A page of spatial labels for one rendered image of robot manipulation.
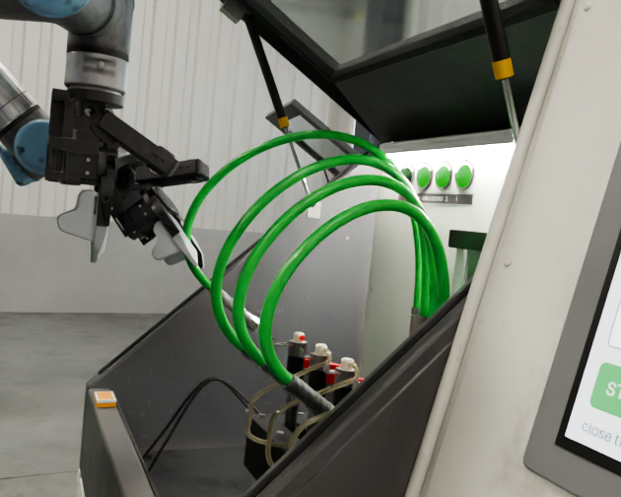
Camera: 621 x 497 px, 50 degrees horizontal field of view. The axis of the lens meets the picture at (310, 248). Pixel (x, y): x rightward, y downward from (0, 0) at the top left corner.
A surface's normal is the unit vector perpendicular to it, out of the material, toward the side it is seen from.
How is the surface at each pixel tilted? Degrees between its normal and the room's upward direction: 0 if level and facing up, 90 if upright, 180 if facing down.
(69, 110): 90
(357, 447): 90
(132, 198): 77
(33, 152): 89
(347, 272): 90
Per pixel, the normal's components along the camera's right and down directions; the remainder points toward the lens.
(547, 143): -0.86, -0.30
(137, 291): 0.50, 0.09
